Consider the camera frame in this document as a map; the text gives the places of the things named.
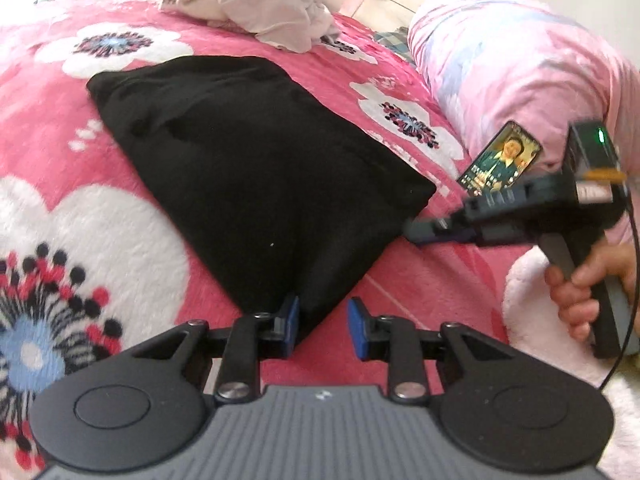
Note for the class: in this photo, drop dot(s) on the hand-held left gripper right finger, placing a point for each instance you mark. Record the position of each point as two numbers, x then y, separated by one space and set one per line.
357 326

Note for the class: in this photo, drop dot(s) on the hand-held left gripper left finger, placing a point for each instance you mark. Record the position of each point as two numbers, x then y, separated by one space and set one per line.
292 321

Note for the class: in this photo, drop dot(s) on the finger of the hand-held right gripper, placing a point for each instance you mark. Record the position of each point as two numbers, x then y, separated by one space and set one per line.
425 230

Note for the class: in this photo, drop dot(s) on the black t-shirt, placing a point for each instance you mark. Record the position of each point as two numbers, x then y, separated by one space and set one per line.
250 170

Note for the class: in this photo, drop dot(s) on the pile of white clothes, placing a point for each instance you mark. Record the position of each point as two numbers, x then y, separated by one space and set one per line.
270 10

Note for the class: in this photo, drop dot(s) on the person's right hand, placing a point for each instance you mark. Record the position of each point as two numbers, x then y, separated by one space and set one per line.
575 305

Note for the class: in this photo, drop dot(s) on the smartphone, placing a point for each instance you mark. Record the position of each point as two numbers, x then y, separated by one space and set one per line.
500 160

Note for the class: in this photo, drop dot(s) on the pale pink fluffy clothing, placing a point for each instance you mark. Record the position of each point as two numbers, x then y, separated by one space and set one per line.
530 320

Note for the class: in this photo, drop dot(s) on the pink pillow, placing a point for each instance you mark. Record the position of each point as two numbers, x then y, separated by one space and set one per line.
510 60

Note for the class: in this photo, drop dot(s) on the blue checkered pillow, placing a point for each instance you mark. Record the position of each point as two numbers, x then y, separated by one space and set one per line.
395 44

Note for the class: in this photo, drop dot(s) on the pink floral blanket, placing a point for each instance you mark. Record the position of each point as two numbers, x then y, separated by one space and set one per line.
60 240

